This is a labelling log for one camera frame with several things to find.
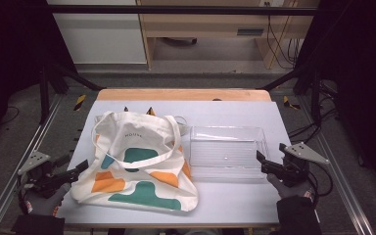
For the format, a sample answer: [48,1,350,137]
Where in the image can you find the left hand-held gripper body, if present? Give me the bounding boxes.
[17,150,68,200]

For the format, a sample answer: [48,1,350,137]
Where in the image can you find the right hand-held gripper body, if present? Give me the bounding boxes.
[281,141,330,188]

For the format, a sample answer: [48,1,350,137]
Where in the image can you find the clear plastic container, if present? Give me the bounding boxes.
[189,125,272,184]

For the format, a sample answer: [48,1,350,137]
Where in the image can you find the cream tote bag colourful patches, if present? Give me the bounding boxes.
[70,111,200,212]

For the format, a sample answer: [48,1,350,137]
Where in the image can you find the person's right hand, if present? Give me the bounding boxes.
[266,173,314,201]

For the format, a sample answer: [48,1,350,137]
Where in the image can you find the person's left hand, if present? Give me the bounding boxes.
[24,182,71,216]

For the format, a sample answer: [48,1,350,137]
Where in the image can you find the wooden table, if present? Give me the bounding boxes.
[96,88,272,103]

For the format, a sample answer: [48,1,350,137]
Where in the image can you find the white cabinet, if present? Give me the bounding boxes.
[46,0,148,65]

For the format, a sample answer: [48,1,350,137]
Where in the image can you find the wooden desk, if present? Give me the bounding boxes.
[136,0,321,71]

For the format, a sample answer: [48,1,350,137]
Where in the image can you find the black chair base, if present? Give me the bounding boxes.
[160,36,199,47]

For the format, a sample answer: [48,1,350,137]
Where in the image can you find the aluminium rail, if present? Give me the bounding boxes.
[0,93,64,235]
[297,94,376,235]

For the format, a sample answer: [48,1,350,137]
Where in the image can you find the black floor cables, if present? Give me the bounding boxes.
[287,80,340,145]

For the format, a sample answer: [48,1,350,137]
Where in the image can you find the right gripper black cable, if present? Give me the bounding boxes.
[306,161,335,210]

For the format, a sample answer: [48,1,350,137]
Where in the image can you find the thin black floor cable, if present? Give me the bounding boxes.
[0,105,21,125]

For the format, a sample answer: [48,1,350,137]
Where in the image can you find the black frame strut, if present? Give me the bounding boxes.
[38,61,105,125]
[257,61,323,125]

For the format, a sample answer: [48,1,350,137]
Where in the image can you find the hanging black cables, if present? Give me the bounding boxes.
[264,2,304,71]

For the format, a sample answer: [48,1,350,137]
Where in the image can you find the black horizontal frame bar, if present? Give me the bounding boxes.
[49,4,318,17]

